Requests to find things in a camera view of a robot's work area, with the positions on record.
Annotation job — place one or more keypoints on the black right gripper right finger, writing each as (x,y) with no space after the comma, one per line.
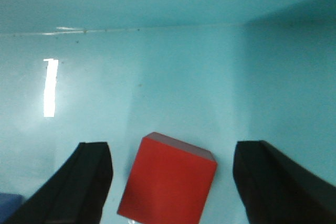
(276,189)

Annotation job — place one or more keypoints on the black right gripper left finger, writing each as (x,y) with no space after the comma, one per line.
(75,193)

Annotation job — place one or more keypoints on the blue cube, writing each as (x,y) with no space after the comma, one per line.
(9,204)

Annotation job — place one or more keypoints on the red cube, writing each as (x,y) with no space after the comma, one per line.
(169,181)

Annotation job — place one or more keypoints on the light blue plastic tub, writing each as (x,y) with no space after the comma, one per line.
(208,72)

